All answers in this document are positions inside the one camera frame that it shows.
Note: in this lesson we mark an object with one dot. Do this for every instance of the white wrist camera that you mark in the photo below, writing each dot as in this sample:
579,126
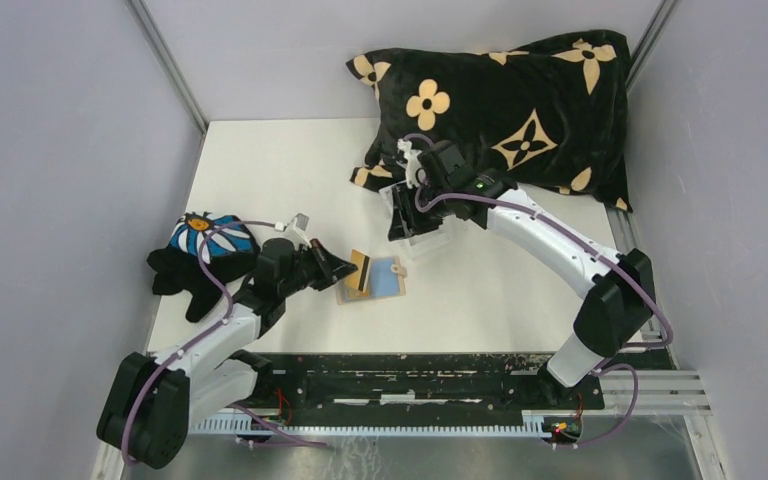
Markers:
414,171
295,230

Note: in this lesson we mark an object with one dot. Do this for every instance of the beige leather card holder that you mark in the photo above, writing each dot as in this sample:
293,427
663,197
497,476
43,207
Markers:
385,278

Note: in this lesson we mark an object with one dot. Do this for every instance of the black blue flower cloth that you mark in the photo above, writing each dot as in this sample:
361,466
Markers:
205,251

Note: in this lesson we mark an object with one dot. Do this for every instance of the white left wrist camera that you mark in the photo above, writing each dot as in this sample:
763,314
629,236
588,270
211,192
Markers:
295,230

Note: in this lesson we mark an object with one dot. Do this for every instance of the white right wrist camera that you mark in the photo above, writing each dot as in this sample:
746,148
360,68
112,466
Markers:
414,171

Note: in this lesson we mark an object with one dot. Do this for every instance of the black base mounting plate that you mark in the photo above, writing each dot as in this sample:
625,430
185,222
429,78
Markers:
472,398

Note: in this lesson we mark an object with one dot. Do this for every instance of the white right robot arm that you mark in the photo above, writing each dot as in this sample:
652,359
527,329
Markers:
616,289

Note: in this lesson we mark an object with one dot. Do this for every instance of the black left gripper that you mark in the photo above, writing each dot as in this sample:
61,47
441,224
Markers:
330,268

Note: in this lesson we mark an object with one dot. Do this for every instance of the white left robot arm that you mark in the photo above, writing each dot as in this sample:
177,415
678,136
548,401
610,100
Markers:
155,399

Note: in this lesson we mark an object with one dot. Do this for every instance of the clear plastic card box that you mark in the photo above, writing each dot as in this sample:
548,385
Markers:
420,245

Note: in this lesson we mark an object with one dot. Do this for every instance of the black floral pillow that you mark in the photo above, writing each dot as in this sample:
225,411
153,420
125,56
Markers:
552,113

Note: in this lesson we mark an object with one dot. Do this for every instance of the slotted cable duct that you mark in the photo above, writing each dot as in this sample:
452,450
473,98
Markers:
237,423

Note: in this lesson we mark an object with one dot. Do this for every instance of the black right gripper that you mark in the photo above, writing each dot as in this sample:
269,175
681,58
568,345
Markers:
406,219

